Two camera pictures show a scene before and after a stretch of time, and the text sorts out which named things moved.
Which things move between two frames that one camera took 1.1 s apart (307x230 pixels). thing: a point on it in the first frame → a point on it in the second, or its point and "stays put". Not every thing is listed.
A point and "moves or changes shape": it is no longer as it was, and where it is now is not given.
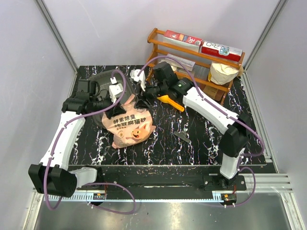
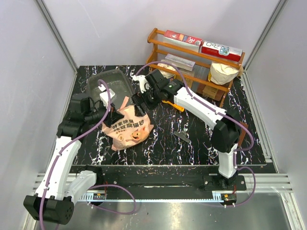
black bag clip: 182,135 stays put
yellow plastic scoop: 165,99 stays put
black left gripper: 117,109 → 112,117
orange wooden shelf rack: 213,72 stays put
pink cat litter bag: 132,127 moves or changes shape
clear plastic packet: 188,64 stays put
